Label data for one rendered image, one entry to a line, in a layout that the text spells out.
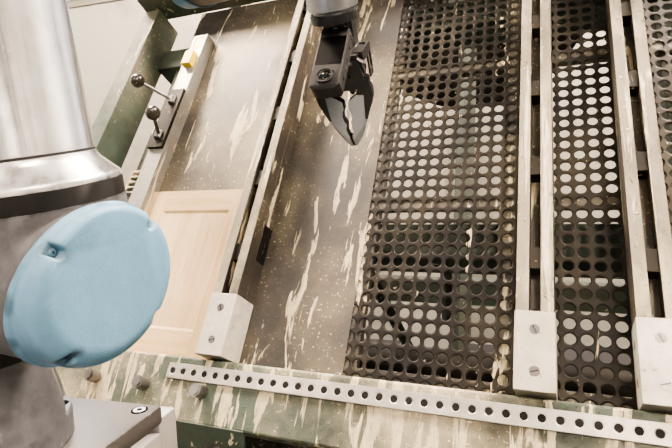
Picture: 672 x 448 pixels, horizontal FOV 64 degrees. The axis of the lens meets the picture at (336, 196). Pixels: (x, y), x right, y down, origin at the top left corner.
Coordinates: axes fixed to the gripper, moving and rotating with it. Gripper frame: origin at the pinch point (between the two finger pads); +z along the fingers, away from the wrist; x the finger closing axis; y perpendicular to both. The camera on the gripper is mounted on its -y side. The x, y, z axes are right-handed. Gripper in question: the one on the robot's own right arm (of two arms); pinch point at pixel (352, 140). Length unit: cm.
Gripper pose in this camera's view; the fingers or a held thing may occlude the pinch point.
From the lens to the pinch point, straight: 87.5
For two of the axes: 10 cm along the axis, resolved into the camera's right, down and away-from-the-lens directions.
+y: 2.4, -5.2, 8.2
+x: -9.5, 0.3, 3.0
